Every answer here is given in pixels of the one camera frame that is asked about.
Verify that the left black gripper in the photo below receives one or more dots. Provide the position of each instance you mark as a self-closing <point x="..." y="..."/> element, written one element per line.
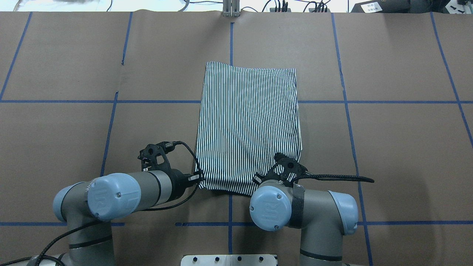
<point x="180" y="182"/>

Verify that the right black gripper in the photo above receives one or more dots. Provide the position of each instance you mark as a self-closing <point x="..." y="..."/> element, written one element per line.
<point x="257" y="179"/>

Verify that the striped polo shirt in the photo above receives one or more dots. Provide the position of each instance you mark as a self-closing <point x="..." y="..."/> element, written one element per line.
<point x="246" y="116"/>

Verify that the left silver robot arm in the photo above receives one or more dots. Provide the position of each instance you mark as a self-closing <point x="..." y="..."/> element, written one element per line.
<point x="89" y="207"/>

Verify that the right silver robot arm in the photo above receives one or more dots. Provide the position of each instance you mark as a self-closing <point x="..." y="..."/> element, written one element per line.
<point x="324" y="217"/>

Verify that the black desktop box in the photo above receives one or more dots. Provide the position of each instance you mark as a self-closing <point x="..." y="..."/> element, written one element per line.
<point x="382" y="6"/>

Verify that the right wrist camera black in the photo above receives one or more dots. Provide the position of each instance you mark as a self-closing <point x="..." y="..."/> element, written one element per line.
<point x="285" y="170"/>

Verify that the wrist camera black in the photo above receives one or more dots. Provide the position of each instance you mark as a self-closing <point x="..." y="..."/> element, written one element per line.
<point x="154" y="157"/>
<point x="285" y="170"/>

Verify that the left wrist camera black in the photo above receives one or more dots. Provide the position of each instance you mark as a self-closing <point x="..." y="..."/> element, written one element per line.
<point x="154" y="157"/>

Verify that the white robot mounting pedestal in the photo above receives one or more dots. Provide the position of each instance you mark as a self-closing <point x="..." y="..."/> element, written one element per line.
<point x="230" y="260"/>

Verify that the aluminium frame post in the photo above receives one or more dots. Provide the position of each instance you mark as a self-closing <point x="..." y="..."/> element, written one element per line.
<point x="231" y="8"/>

